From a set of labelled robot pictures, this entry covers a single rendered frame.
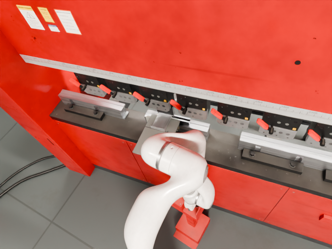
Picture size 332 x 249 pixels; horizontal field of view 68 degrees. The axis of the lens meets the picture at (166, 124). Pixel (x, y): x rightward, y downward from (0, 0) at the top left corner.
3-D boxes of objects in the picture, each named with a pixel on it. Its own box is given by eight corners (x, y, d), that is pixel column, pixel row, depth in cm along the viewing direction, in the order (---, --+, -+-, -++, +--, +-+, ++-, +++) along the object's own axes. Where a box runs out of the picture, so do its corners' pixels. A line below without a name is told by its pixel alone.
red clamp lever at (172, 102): (170, 102, 116) (186, 113, 119) (173, 96, 118) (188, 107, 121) (168, 103, 118) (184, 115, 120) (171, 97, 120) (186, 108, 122)
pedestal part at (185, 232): (173, 235, 199) (171, 232, 189) (188, 209, 209) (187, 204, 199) (194, 250, 191) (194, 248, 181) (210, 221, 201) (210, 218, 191)
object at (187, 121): (157, 117, 146) (156, 114, 144) (158, 113, 148) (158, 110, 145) (188, 125, 140) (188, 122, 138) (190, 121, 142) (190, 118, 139)
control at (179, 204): (167, 203, 148) (163, 193, 133) (181, 181, 154) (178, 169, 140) (197, 222, 140) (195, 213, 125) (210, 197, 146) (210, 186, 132)
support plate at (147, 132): (132, 152, 133) (132, 151, 132) (151, 114, 145) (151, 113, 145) (163, 162, 127) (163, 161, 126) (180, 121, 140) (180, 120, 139)
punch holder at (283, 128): (257, 133, 117) (264, 112, 104) (261, 119, 121) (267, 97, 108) (291, 141, 112) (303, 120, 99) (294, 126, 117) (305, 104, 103)
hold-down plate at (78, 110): (65, 111, 172) (63, 108, 170) (69, 105, 175) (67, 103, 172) (101, 121, 163) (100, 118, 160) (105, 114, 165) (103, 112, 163)
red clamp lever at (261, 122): (258, 122, 104) (273, 134, 107) (260, 114, 106) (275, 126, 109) (255, 123, 105) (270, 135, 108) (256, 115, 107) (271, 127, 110)
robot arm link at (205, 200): (224, 161, 97) (215, 199, 118) (188, 145, 103) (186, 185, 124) (215, 179, 91) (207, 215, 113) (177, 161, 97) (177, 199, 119)
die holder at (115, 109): (64, 103, 176) (57, 95, 168) (68, 98, 179) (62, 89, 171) (125, 119, 161) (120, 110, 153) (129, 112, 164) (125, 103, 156)
